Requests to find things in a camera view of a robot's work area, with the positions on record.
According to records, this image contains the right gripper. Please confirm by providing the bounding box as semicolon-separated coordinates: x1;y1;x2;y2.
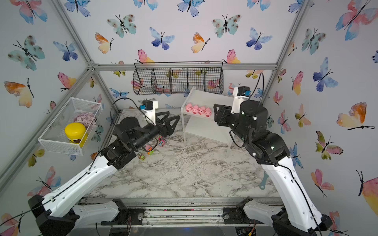
218;103;258;151

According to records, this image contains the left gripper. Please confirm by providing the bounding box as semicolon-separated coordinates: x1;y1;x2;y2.
132;112;180;153

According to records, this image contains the pink pig toy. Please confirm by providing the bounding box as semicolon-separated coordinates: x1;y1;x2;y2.
192;105;199;115
204;107;212;117
198;106;206;115
185;103;193;112

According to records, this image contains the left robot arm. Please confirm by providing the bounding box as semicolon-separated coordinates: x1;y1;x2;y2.
28;112;180;236

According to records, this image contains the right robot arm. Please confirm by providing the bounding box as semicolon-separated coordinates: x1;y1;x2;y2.
214;100;333;236

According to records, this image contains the white two-tier shelf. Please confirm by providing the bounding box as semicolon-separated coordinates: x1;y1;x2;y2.
181;87;233;156

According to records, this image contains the pink toy car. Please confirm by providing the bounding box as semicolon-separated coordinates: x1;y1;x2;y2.
158;137;166;147

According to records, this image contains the orange green toy car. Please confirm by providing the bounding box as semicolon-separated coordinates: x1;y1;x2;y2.
145;145;154;155

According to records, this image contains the pink round chips pile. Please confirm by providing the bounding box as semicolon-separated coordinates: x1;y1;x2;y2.
74;112;96;128

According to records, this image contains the yellow lidded jar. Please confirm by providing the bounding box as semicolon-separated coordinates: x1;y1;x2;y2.
65;123;88;148

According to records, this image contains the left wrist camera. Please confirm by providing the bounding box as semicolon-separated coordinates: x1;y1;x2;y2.
140;100;158;125

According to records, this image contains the black wire wall basket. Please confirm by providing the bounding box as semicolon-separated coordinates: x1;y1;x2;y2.
132;61;224;96

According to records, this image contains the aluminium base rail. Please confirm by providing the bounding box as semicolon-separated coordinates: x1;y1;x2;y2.
74;197;287;229

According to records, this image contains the white mesh wall basket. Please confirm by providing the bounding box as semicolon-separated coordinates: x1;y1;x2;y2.
38;97;103;155

